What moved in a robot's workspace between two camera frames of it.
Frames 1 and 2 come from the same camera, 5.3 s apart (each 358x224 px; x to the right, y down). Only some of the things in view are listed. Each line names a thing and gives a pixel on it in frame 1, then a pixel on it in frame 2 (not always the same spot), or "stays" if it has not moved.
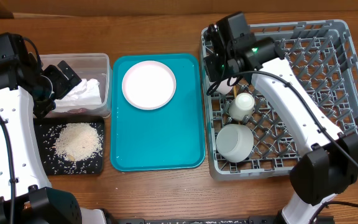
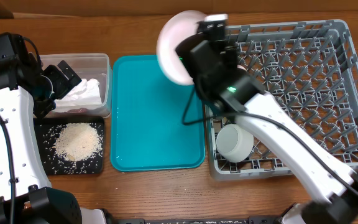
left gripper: [63, 83] stays
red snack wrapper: [78, 110] stays
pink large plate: [148, 84] → [176, 28]
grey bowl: [234, 142] stays
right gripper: [215, 71] → [231, 51]
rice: [78, 141] stays
